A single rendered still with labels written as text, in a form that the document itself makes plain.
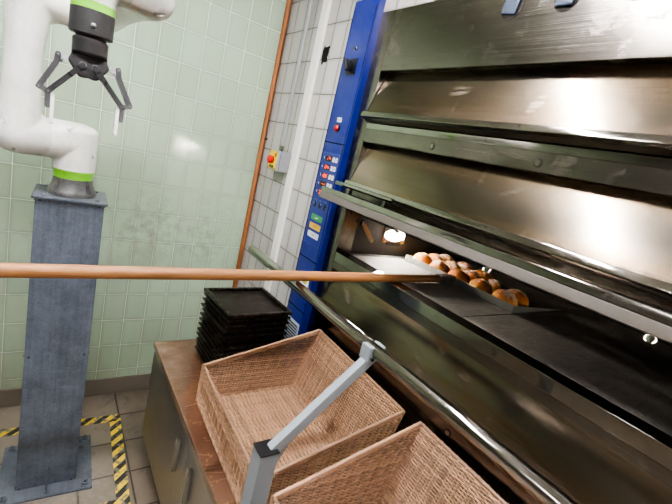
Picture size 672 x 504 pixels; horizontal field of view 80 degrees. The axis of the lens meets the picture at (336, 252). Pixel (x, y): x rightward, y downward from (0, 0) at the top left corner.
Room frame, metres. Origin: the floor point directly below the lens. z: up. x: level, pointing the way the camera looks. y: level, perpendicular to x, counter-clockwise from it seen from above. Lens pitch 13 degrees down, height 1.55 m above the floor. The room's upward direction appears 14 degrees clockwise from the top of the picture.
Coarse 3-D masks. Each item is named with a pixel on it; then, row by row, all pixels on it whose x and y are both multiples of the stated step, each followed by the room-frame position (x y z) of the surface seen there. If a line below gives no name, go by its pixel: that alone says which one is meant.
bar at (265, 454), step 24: (264, 264) 1.29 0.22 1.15; (336, 312) 0.97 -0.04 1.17; (360, 336) 0.87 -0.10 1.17; (360, 360) 0.83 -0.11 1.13; (384, 360) 0.79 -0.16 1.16; (336, 384) 0.79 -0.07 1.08; (408, 384) 0.73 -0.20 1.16; (312, 408) 0.76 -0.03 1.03; (456, 408) 0.65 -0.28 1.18; (288, 432) 0.73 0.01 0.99; (480, 432) 0.60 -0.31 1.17; (264, 456) 0.69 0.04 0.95; (504, 456) 0.56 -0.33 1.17; (264, 480) 0.70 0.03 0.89; (528, 480) 0.52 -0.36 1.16
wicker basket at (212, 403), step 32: (256, 352) 1.41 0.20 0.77; (288, 352) 1.49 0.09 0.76; (320, 352) 1.50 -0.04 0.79; (224, 384) 1.35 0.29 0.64; (256, 384) 1.43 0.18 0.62; (288, 384) 1.51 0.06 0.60; (320, 384) 1.41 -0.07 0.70; (352, 384) 1.31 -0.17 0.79; (224, 416) 1.07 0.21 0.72; (256, 416) 1.28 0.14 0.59; (288, 416) 1.32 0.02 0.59; (320, 416) 1.34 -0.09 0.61; (352, 416) 1.24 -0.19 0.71; (384, 416) 1.16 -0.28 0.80; (224, 448) 1.04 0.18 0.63; (288, 448) 1.16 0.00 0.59; (320, 448) 0.96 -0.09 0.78; (352, 448) 1.03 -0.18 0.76; (288, 480) 0.91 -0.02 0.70
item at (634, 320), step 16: (320, 192) 1.52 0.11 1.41; (352, 208) 1.35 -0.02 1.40; (400, 224) 1.16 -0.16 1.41; (432, 240) 1.06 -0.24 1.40; (448, 240) 1.02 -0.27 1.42; (464, 256) 0.97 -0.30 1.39; (480, 256) 0.94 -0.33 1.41; (512, 272) 0.87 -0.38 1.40; (528, 272) 0.84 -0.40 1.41; (544, 288) 0.80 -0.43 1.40; (560, 288) 0.78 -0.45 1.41; (592, 304) 0.73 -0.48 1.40; (608, 304) 0.71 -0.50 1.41; (624, 320) 0.69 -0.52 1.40; (640, 320) 0.67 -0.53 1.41; (656, 336) 0.65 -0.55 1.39
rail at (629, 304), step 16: (336, 192) 1.45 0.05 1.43; (368, 208) 1.29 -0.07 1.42; (384, 208) 1.24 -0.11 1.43; (416, 224) 1.12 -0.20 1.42; (464, 240) 0.99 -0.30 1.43; (496, 256) 0.91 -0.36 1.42; (512, 256) 0.88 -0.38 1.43; (544, 272) 0.82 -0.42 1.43; (576, 288) 0.76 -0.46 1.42; (592, 288) 0.74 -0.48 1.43; (624, 304) 0.70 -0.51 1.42; (640, 304) 0.68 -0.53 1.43; (656, 320) 0.66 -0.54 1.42
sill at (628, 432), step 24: (360, 264) 1.50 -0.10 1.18; (384, 288) 1.36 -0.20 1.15; (408, 288) 1.33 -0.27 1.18; (432, 312) 1.18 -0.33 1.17; (456, 336) 1.10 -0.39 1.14; (480, 336) 1.04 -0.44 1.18; (504, 360) 0.97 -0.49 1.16; (528, 360) 0.95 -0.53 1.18; (552, 384) 0.87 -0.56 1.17; (576, 384) 0.88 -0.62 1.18; (576, 408) 0.82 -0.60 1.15; (600, 408) 0.79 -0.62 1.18; (624, 432) 0.75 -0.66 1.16; (648, 432) 0.73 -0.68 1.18; (648, 456) 0.71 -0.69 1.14
